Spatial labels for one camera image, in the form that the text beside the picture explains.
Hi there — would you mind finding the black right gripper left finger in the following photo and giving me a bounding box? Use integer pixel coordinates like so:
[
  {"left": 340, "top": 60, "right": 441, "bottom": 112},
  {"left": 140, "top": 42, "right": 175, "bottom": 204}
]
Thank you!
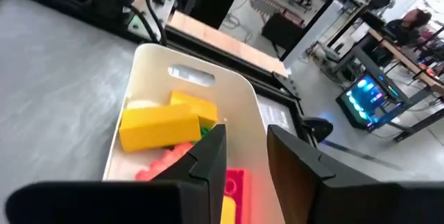
[{"left": 5, "top": 123, "right": 227, "bottom": 224}]

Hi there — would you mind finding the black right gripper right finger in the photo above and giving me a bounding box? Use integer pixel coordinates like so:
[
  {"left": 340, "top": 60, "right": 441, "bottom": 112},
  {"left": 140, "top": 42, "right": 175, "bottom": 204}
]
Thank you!
[{"left": 266, "top": 124, "right": 444, "bottom": 224}]

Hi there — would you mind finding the orange long block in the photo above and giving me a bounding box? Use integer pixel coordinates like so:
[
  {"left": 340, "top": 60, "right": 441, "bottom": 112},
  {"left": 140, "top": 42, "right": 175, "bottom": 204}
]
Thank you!
[{"left": 134, "top": 142, "right": 196, "bottom": 182}]

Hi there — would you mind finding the pink long block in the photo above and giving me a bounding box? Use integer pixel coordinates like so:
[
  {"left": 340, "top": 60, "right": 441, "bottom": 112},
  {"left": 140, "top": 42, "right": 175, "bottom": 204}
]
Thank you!
[{"left": 223, "top": 167, "right": 251, "bottom": 224}]

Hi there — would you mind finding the black round stand foot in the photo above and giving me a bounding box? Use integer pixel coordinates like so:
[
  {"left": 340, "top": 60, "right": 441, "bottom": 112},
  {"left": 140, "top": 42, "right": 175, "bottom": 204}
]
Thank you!
[{"left": 301, "top": 116, "right": 334, "bottom": 145}]

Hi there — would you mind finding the white label plate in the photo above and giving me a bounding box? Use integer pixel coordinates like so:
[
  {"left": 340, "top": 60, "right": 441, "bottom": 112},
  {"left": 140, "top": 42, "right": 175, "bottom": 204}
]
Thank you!
[{"left": 256, "top": 94, "right": 300, "bottom": 137}]

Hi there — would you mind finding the lit computer tower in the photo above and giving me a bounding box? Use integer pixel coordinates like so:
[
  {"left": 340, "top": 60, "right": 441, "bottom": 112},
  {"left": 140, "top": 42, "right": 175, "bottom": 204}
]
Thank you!
[{"left": 335, "top": 73, "right": 412, "bottom": 133}]

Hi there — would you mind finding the white plastic bin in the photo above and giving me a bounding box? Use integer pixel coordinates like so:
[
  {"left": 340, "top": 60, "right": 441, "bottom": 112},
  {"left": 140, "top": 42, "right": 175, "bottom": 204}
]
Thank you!
[{"left": 102, "top": 42, "right": 289, "bottom": 224}]

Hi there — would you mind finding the wooden top desk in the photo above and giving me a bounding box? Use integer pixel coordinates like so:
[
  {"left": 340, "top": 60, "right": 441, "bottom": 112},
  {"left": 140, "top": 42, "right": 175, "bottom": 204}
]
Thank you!
[{"left": 341, "top": 22, "right": 444, "bottom": 144}]

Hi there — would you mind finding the white pillar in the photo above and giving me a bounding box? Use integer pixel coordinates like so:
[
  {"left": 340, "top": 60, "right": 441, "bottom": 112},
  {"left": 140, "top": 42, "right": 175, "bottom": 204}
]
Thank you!
[{"left": 281, "top": 0, "right": 345, "bottom": 69}]

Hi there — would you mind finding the black box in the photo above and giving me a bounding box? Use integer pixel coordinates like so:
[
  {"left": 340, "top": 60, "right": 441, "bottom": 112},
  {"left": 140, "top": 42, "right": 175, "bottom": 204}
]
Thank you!
[{"left": 261, "top": 11, "right": 308, "bottom": 51}]

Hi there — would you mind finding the wooden table side board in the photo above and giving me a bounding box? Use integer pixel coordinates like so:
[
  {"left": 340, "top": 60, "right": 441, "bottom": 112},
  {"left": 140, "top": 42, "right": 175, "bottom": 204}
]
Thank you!
[{"left": 166, "top": 10, "right": 289, "bottom": 78}]

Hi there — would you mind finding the person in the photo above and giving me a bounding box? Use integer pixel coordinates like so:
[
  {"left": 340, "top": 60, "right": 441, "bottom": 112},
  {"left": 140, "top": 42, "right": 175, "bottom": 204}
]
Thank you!
[{"left": 385, "top": 8, "right": 434, "bottom": 46}]

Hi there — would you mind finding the black cabinet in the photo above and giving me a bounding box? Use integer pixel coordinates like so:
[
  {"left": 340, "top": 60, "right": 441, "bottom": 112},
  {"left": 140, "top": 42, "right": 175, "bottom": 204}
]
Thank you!
[{"left": 189, "top": 0, "right": 239, "bottom": 31}]

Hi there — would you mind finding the black base cable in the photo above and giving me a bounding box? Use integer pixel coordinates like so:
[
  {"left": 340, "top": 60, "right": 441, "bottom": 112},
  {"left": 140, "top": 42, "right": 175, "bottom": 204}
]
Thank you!
[{"left": 144, "top": 0, "right": 169, "bottom": 46}]

